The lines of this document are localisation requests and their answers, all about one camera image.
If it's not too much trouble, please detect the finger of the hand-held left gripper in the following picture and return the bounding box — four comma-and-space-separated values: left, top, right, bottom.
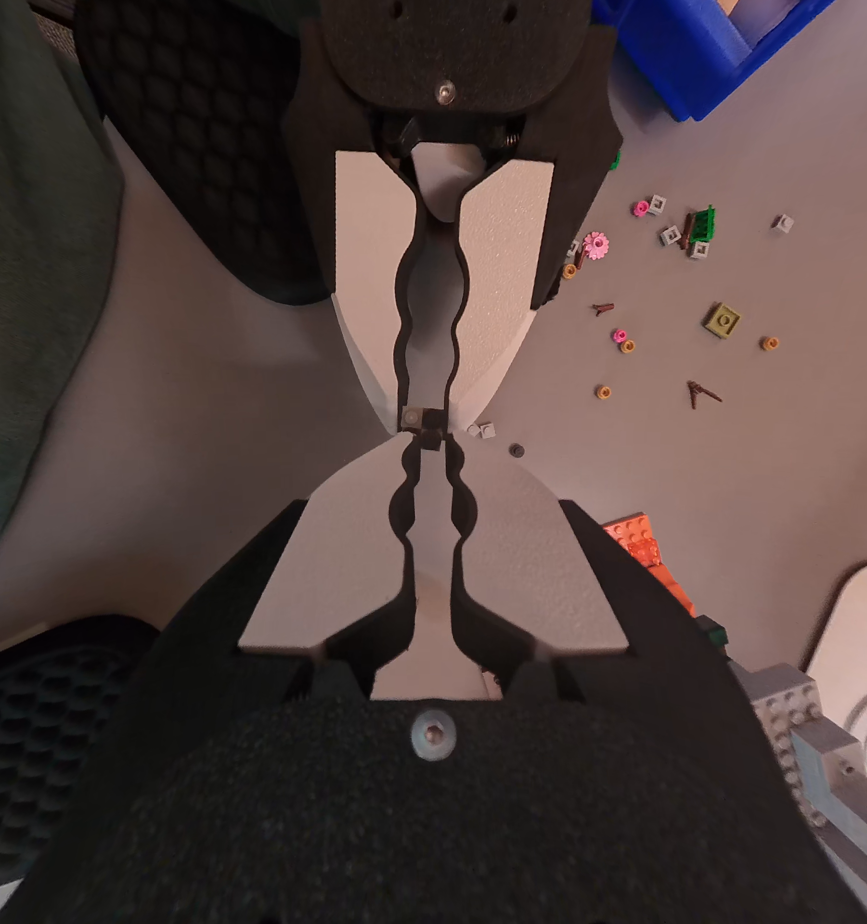
334, 150, 425, 434
442, 160, 556, 434

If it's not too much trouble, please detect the green sweatshirt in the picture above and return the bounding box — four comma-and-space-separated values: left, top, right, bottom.
0, 0, 124, 578

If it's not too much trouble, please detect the grey desk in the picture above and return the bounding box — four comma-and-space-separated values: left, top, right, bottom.
0, 36, 867, 687

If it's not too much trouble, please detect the multicoloured brick model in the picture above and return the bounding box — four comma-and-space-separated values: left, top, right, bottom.
603, 513, 867, 924

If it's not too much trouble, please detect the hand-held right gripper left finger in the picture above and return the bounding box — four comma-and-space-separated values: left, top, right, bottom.
237, 433, 418, 664

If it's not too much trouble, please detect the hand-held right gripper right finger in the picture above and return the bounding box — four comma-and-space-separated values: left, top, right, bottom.
444, 433, 631, 664

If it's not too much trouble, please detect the black mesh office chair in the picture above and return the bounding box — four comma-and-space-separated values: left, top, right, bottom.
0, 614, 163, 885
76, 0, 333, 308

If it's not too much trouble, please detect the blue plastic bin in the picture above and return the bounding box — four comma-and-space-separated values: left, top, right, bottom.
592, 0, 839, 124

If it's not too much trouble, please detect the white rounded object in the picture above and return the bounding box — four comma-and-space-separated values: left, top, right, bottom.
802, 562, 867, 777

